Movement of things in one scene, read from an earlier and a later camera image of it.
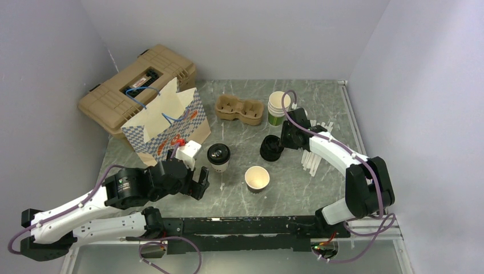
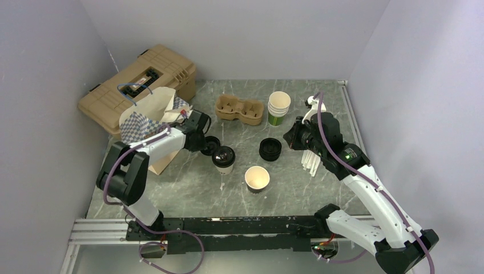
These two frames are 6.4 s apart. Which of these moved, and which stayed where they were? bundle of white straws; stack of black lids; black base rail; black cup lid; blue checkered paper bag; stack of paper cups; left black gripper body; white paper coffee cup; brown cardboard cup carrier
Moved: white paper coffee cup; black cup lid; left black gripper body; blue checkered paper bag
Stayed: brown cardboard cup carrier; black base rail; stack of black lids; bundle of white straws; stack of paper cups
